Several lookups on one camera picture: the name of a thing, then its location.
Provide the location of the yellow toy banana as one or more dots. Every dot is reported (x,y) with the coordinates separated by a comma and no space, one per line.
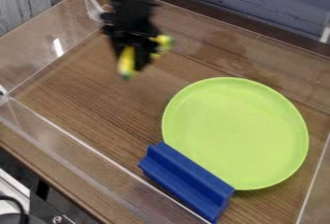
(126,62)

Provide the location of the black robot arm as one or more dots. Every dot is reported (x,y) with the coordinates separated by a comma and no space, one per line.
(131,31)

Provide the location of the clear acrylic enclosure wall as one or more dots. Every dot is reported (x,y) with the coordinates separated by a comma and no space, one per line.
(78,124)

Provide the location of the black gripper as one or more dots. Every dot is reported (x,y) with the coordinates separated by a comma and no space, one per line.
(128,27)

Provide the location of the blue plastic block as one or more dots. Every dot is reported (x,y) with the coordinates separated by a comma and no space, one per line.
(202,191)

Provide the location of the green round plate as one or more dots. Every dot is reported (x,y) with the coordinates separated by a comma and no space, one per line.
(239,129)

